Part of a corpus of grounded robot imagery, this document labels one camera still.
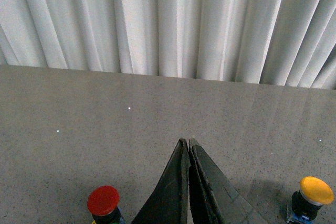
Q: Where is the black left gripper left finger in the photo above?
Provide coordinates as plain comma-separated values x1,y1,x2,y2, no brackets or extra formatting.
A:
132,138,190,223

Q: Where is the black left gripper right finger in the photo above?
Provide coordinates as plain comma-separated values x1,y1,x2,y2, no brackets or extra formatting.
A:
188,138,264,223

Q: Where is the yellow mushroom push button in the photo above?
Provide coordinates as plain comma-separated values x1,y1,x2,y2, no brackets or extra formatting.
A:
286,176,334,223

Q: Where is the red mushroom push button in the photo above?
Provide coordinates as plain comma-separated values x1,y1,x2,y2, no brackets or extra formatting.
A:
87,185,126,224

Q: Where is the white pleated curtain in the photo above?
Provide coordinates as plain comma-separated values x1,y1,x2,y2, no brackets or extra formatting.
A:
1,0,335,89

